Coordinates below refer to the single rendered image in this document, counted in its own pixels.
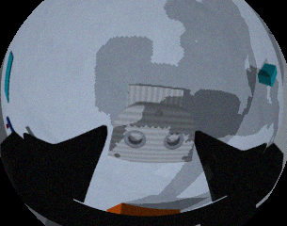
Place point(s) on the small teal cube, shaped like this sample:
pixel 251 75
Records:
pixel 268 74

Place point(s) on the teal flat rectangular plate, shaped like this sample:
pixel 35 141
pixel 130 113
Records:
pixel 7 76

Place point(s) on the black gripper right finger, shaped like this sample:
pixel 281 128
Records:
pixel 222 164

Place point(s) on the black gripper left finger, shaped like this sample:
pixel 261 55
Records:
pixel 74 160

